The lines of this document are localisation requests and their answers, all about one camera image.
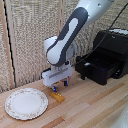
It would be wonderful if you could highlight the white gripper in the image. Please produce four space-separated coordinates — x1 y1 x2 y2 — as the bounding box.
41 65 74 93

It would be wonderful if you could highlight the yellow toy food block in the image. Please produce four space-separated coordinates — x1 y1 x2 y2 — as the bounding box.
49 90 67 104

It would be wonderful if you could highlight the black air fryer body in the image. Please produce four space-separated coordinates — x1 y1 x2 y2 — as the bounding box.
92 28 128 80

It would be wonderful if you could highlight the white plate floral rim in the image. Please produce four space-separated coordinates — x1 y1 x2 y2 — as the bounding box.
4 87 50 121

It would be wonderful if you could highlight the beige woven folding screen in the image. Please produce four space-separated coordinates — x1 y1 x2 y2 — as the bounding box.
0 0 128 94

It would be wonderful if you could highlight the white rounded object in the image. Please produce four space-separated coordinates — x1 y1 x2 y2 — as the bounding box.
109 103 128 128

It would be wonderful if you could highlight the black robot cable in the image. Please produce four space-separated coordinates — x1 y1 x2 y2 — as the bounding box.
72 1 128 66

